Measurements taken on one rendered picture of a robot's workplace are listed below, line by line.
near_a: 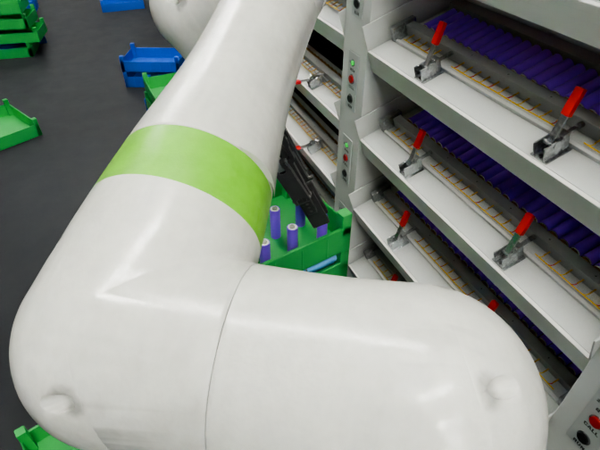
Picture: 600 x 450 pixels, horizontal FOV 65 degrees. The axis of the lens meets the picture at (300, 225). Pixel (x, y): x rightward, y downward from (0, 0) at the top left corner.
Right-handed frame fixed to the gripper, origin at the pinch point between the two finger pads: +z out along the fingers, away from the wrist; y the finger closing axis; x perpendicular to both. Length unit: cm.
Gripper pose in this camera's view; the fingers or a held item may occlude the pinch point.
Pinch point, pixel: (312, 204)
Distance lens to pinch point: 78.8
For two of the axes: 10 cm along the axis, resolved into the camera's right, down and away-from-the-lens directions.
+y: 0.6, 6.5, -7.6
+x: 9.0, -3.6, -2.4
